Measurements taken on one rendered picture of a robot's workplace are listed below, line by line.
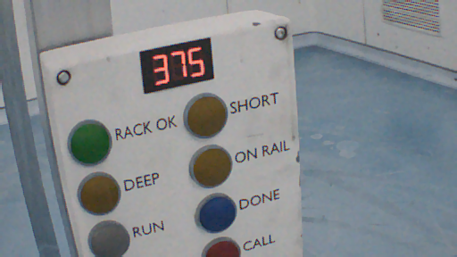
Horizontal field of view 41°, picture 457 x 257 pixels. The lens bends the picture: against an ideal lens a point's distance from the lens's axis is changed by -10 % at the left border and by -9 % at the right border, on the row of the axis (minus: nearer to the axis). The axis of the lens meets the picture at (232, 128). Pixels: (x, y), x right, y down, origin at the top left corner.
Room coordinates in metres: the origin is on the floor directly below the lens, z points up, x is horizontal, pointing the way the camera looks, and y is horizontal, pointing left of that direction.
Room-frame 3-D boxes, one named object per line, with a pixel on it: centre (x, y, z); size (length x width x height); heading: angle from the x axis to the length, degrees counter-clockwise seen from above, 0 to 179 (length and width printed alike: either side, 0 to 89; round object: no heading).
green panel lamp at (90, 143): (0.38, 0.09, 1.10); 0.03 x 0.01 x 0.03; 112
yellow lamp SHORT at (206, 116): (0.41, 0.02, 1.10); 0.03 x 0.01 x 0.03; 112
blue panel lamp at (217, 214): (0.41, 0.02, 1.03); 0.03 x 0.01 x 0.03; 112
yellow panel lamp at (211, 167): (0.41, 0.02, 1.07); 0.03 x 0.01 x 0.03; 112
